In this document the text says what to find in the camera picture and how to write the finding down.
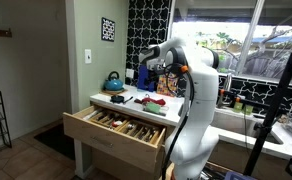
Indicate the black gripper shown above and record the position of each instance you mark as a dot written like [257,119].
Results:
[156,66]

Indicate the green sponge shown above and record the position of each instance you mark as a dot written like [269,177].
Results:
[152,107]

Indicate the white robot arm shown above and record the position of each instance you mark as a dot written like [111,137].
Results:
[199,133]

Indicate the clear plastic sponge holder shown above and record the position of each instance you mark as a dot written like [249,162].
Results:
[164,111]

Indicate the colourful patterned item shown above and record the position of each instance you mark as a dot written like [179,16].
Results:
[164,86]

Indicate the red cloth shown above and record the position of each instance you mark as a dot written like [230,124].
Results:
[152,100]

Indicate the teal kettle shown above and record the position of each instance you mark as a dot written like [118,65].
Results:
[113,84]

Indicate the small black dish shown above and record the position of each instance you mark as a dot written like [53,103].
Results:
[117,99]

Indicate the square wooden trivet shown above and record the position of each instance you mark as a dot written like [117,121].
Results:
[112,92]

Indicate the wooden cutlery organizer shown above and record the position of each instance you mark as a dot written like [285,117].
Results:
[122,122]

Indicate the metal faucet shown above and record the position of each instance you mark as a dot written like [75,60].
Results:
[227,81]

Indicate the wooden drawer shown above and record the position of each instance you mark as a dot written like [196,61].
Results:
[109,143]

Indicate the kitchen sink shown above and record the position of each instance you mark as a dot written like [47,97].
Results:
[246,126]

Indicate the white counter leg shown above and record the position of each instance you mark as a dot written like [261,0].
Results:
[82,160]

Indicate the black tripod pole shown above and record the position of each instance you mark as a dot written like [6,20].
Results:
[276,103]

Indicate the dark door mat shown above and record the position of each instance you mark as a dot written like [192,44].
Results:
[52,140]

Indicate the blue plastic item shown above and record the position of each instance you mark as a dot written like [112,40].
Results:
[239,176]

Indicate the white wall outlet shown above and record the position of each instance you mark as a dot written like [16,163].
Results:
[130,73]

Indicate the black white patterned wall art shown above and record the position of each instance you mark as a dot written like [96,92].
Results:
[108,29]

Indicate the white light switch plate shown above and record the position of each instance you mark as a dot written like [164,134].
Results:
[88,56]

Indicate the white window frame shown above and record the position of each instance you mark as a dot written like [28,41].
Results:
[249,40]

